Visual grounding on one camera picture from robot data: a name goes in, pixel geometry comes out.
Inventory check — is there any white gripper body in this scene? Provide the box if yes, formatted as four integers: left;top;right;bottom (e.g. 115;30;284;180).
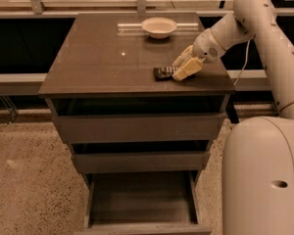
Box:
193;28;225;63

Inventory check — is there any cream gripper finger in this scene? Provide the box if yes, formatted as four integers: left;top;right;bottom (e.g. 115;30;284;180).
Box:
172;45;193;68
172;58;203;81

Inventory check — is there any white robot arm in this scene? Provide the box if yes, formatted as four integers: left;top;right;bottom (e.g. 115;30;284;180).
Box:
173;0;294;235

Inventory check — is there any grey top drawer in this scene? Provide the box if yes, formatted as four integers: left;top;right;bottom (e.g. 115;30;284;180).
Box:
48;95;228;144

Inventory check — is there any grey drawer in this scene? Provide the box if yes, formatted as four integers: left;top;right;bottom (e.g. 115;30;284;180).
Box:
48;95;228;144
74;171;212;235
72;141;210;174

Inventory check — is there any grey drawer cabinet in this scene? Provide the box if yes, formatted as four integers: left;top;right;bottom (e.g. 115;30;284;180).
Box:
38;12;237;235

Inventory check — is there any grey middle drawer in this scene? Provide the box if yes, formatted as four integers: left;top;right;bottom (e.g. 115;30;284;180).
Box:
72;141;210;174

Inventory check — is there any grey bottom drawer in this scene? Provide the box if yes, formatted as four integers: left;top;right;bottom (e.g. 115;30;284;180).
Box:
74;171;212;235

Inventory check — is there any white paper bowl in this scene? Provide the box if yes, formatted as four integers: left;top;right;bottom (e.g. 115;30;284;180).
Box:
141;18;177;39

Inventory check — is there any metal window railing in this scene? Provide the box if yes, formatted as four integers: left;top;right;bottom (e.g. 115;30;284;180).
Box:
0;0;294;97

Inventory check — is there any white cable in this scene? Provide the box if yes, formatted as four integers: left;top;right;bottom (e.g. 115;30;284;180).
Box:
232;38;251;86

